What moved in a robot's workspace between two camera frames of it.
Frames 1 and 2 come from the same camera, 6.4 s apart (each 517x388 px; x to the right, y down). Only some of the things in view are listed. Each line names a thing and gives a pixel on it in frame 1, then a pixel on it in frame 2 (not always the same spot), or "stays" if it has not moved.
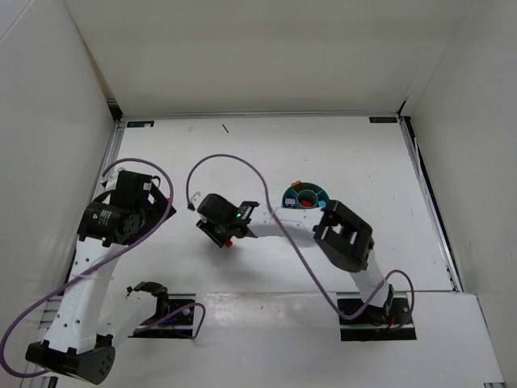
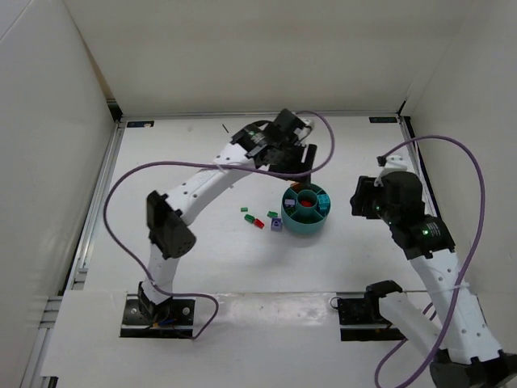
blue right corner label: [383, 120] stays
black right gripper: [214, 233] → [360, 198]
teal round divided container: [308, 197] stays
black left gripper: [160, 200] → [296, 160]
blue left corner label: [140, 124] stays
